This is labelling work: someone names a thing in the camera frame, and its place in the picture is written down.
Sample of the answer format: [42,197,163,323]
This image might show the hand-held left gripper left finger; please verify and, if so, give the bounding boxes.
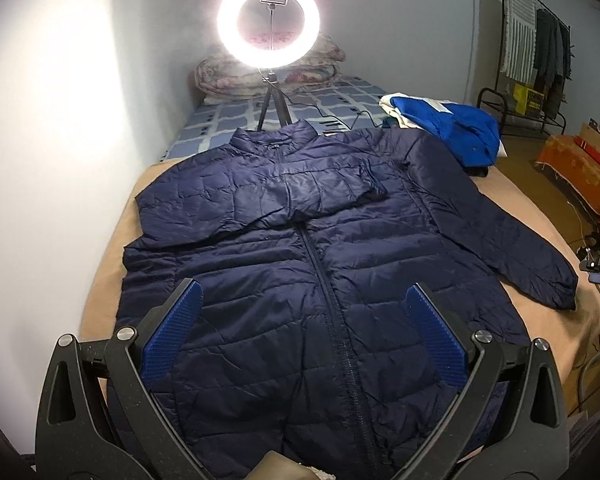
[35,279,203,480]

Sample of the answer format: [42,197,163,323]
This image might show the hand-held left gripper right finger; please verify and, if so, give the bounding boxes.
[395,282,571,480]

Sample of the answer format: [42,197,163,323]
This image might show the navy puffer jacket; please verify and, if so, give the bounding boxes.
[106,119,579,480]

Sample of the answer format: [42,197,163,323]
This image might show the dark hanging clothes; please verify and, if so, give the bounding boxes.
[532,8,574,92]

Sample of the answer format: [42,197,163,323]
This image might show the orange covered bench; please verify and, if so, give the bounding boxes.
[534,133,600,227]

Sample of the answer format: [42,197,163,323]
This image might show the blue white clothing pile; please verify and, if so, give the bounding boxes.
[381,116,492,179]

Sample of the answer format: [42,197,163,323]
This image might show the yellow box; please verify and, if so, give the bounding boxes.
[512,82,546,116]

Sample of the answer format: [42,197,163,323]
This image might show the black metal shelf rack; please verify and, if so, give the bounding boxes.
[476,87,567,139]

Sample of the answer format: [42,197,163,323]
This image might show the blue and white jacket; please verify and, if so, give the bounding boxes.
[379,92,507,167]

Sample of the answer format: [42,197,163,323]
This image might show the blue checked bedsheet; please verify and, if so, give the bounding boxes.
[162,75,397,162]

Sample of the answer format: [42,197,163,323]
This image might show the black tripod stand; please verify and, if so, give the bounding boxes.
[256,66,296,130]

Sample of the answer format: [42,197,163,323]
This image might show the striped hanging towel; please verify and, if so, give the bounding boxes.
[500,0,537,84]

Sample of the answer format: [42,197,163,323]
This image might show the floral folded quilt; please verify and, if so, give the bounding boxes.
[195,34,347,106]

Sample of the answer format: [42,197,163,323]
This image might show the black cable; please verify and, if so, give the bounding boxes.
[279,101,397,134]

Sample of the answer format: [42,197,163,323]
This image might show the ring light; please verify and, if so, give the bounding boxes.
[216,0,322,68]

